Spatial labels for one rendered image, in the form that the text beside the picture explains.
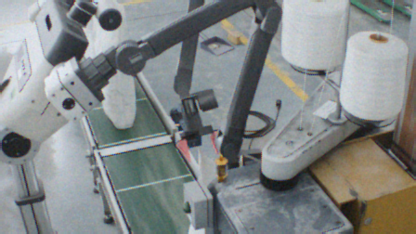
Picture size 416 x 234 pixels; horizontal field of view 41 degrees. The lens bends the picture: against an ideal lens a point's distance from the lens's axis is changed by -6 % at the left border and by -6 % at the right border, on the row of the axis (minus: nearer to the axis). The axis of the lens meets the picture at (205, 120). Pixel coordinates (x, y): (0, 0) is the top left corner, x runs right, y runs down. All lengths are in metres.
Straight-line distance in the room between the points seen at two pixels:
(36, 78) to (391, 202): 1.00
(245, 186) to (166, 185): 1.60
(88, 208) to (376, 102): 2.45
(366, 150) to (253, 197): 0.35
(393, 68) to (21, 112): 1.04
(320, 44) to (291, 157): 0.28
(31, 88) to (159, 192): 1.35
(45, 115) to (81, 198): 1.86
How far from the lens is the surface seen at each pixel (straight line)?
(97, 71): 1.48
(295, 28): 1.38
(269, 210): 1.27
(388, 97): 1.21
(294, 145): 1.33
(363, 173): 1.41
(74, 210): 3.42
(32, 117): 1.71
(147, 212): 2.75
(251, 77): 1.56
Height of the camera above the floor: 2.16
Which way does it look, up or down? 32 degrees down
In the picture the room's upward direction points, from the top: 1 degrees counter-clockwise
